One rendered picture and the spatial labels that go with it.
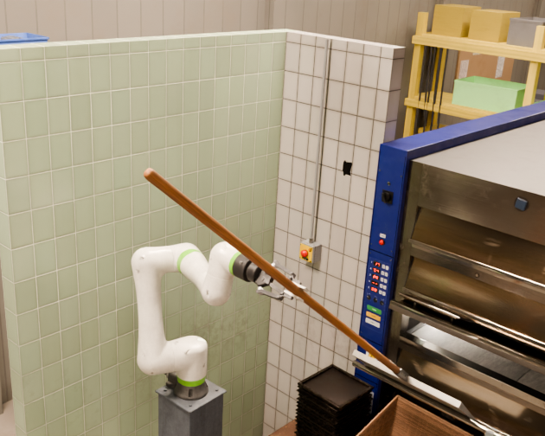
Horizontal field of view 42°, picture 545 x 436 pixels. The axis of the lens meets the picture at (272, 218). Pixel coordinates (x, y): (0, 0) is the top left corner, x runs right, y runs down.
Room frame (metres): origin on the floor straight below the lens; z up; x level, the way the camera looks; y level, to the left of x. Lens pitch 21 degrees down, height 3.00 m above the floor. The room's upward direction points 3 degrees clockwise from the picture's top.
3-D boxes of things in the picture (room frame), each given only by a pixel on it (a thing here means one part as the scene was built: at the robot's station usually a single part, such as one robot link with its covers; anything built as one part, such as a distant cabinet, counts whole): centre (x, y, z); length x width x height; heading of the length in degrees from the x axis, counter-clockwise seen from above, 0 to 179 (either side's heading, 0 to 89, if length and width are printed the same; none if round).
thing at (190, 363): (2.60, 0.32, 1.36); 0.16 x 0.13 x 0.19; 112
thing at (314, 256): (3.60, -0.22, 1.46); 0.10 x 0.07 x 0.10; 48
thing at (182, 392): (2.64, 0.35, 1.23); 0.26 x 0.15 x 0.06; 51
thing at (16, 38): (3.92, 1.46, 2.43); 0.32 x 0.22 x 0.11; 141
